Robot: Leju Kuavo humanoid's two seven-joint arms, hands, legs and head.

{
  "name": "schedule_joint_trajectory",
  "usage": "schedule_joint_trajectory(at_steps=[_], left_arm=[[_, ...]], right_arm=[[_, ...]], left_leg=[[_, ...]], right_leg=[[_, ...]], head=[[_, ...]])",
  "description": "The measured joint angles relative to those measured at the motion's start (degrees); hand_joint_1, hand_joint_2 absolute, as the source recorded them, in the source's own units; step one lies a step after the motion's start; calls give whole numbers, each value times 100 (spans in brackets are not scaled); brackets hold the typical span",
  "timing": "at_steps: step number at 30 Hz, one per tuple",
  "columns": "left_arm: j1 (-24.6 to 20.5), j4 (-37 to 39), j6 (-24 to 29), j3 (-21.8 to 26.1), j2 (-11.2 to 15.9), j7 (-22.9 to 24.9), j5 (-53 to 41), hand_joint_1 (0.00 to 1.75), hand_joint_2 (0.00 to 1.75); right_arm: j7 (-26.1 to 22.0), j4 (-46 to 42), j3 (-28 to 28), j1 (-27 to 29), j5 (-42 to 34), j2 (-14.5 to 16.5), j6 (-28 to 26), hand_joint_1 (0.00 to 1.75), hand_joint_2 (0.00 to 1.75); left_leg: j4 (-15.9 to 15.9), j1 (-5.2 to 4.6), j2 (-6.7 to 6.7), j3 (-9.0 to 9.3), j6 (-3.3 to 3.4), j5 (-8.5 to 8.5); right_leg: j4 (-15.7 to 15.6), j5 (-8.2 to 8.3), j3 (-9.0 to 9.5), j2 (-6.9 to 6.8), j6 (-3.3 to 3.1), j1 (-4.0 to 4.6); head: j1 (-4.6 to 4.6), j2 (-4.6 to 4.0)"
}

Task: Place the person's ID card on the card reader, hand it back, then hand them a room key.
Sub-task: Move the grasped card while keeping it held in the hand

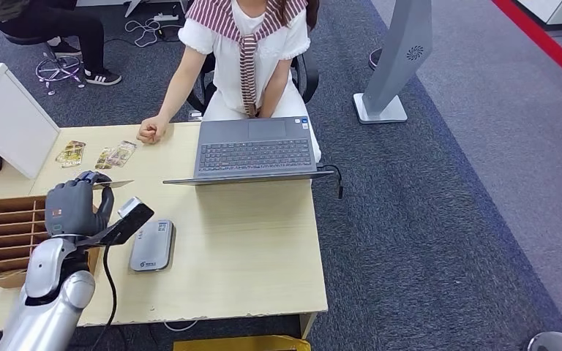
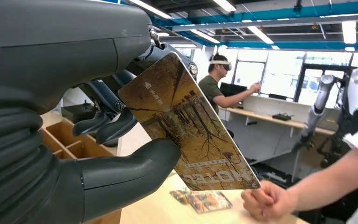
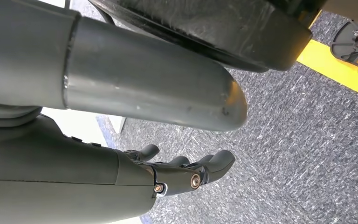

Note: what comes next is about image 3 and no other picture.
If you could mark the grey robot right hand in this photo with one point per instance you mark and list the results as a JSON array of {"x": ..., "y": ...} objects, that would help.
[{"x": 135, "y": 80}]

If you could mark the black robot body shell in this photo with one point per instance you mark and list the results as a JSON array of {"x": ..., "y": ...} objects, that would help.
[{"x": 228, "y": 37}]

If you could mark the yellow floor strip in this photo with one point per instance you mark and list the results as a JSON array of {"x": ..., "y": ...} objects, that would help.
[{"x": 336, "y": 66}]

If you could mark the black robot foot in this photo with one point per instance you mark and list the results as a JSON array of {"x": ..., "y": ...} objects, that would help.
[{"x": 352, "y": 43}]

